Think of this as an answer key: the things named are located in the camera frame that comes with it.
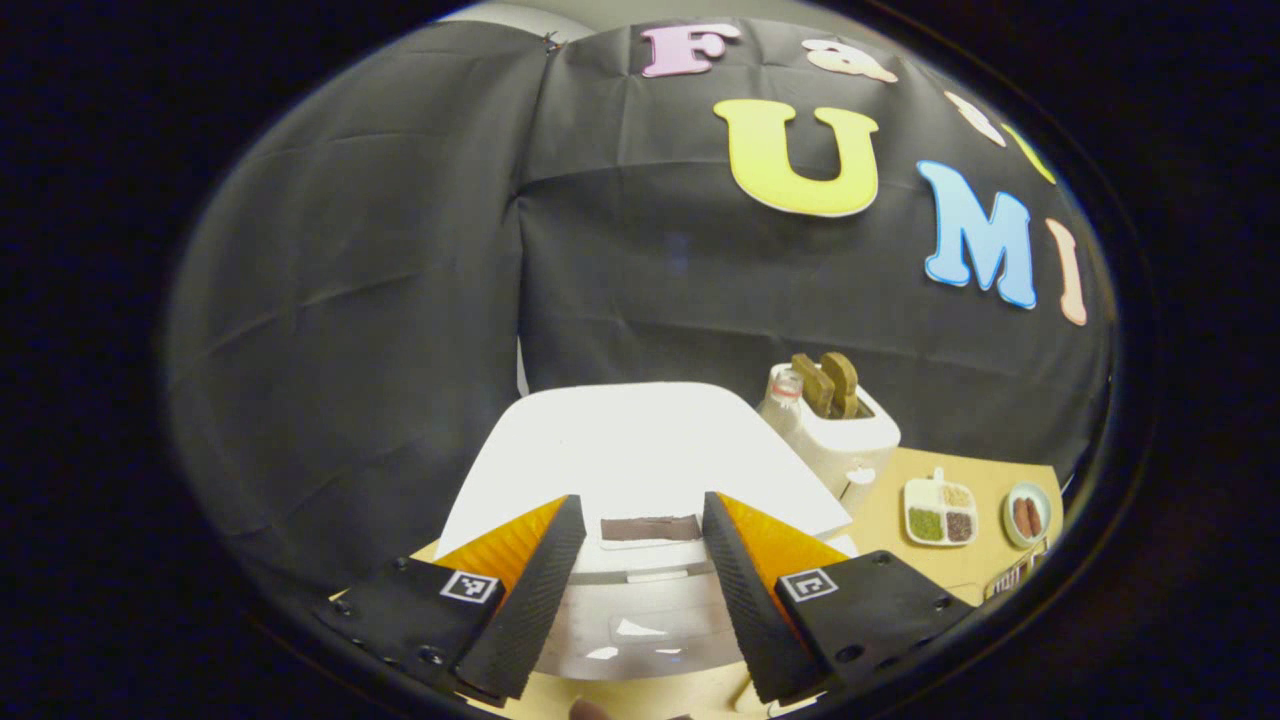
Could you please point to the pale green plate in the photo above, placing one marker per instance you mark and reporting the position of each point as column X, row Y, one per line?
column 1010, row 520

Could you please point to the white rice cooker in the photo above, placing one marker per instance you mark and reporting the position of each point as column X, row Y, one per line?
column 640, row 450

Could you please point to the white toaster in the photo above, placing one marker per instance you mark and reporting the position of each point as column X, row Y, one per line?
column 850, row 450

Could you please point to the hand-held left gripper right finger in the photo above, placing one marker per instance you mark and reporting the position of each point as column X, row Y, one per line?
column 745, row 600

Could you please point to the brown meat steak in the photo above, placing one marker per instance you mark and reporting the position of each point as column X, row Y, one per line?
column 1035, row 517
column 1021, row 518

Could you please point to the clear water bottle red label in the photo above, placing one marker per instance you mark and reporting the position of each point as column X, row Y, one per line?
column 783, row 395

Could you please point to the brown bread slice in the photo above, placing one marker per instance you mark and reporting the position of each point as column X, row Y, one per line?
column 810, row 385
column 845, row 380

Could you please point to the white divided bean dish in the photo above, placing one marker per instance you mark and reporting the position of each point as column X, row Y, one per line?
column 940, row 510

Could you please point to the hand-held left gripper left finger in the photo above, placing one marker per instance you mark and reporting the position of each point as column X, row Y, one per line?
column 535, row 610

